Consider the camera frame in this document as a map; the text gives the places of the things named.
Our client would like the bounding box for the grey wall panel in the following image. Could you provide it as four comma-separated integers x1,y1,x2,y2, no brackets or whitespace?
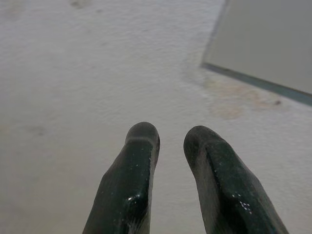
200,0,312,107

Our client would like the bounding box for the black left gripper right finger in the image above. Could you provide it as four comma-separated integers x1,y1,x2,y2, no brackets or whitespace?
183,125,290,234

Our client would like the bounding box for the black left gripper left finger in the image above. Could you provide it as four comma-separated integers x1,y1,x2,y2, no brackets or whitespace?
82,121,161,234

